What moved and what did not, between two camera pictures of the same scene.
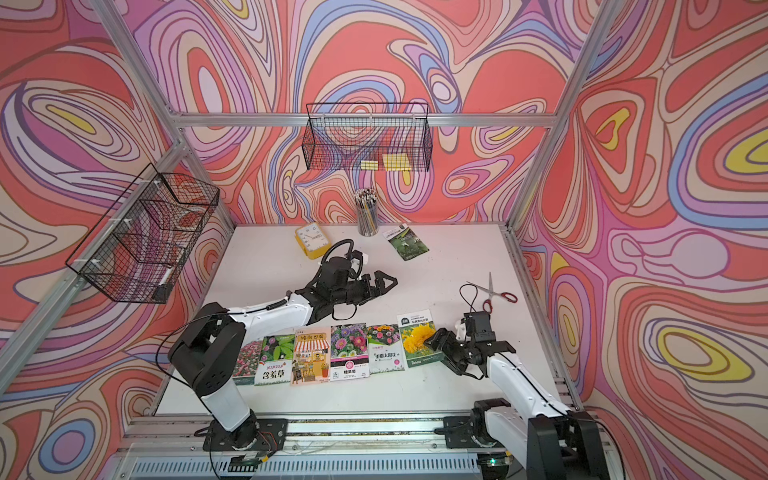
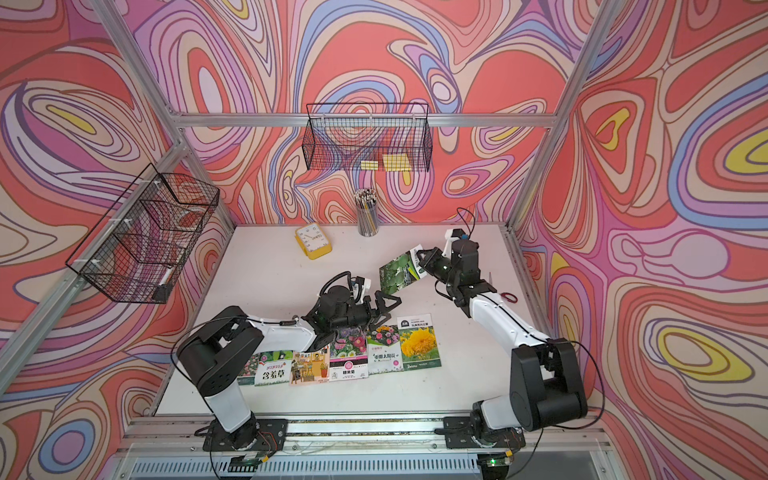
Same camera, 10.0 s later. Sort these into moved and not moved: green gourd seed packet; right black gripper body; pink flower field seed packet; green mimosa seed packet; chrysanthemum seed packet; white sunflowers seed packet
Moved: green gourd seed packet; right black gripper body
Not moved: pink flower field seed packet; green mimosa seed packet; chrysanthemum seed packet; white sunflowers seed packet
